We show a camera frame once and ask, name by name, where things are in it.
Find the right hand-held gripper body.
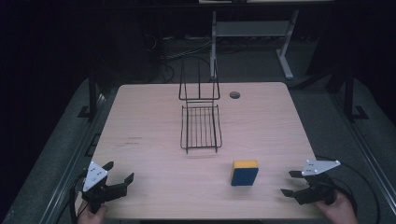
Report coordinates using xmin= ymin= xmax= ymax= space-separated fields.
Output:
xmin=293 ymin=159 xmax=342 ymax=206

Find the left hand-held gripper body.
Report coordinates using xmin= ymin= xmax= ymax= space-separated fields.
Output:
xmin=81 ymin=161 xmax=129 ymax=215

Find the blue and yellow box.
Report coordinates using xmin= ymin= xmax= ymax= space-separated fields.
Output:
xmin=230 ymin=160 xmax=260 ymax=188

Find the grey metal desk frame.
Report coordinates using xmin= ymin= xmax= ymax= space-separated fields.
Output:
xmin=208 ymin=8 xmax=301 ymax=81

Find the black metal post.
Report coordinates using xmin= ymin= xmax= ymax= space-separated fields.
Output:
xmin=342 ymin=69 xmax=370 ymax=123
xmin=78 ymin=72 xmax=100 ymax=120

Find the person's right hand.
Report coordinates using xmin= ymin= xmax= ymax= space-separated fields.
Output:
xmin=313 ymin=189 xmax=360 ymax=224

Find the bundle of floor cables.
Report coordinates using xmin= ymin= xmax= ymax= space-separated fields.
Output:
xmin=143 ymin=33 xmax=213 ymax=84

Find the aluminium frame rail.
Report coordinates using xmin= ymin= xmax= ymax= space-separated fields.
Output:
xmin=36 ymin=92 xmax=120 ymax=224
xmin=328 ymin=91 xmax=396 ymax=208

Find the black wire rack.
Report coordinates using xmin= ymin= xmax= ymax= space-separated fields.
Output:
xmin=177 ymin=59 xmax=223 ymax=155

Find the person's left hand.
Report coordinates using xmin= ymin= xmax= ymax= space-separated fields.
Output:
xmin=77 ymin=200 xmax=109 ymax=224

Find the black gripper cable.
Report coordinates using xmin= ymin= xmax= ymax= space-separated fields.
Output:
xmin=55 ymin=173 xmax=92 ymax=224
xmin=315 ymin=154 xmax=381 ymax=224

